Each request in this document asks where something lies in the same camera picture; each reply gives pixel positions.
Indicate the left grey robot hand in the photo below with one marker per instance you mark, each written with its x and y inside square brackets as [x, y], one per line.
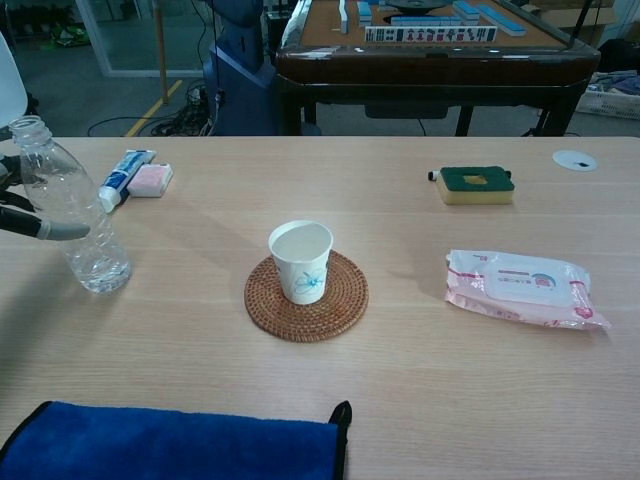
[20, 222]

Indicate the transparent plastic bottle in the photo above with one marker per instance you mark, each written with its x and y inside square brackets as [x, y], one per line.
[65, 190]

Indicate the white paper cup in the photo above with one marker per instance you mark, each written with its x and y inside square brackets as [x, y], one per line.
[302, 272]

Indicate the blue white toothpaste tube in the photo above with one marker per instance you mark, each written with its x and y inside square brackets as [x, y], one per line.
[122, 175]

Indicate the white chair wooden legs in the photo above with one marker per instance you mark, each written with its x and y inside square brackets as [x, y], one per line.
[10, 90]

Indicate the wooden pole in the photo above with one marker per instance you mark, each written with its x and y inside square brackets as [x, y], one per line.
[162, 50]

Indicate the blue machine base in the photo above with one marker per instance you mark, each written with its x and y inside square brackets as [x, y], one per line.
[240, 90]

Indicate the blue microfiber towel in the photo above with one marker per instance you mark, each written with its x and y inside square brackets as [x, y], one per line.
[175, 450]

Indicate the round woven rattan coaster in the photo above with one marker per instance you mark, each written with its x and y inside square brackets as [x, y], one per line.
[340, 310]

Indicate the black marker pen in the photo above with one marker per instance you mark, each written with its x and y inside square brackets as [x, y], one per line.
[432, 175]

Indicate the brown mahjong table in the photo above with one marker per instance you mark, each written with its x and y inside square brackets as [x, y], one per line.
[425, 65]

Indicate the face-up mahjong tile row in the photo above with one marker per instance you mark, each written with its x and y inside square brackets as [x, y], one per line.
[430, 34]

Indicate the green yellow sponge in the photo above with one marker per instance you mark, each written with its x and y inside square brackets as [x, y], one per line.
[475, 192]

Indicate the pink wet wipes pack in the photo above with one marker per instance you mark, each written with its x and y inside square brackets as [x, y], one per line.
[520, 290]

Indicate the white plastic basket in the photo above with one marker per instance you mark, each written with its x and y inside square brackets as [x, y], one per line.
[607, 102]

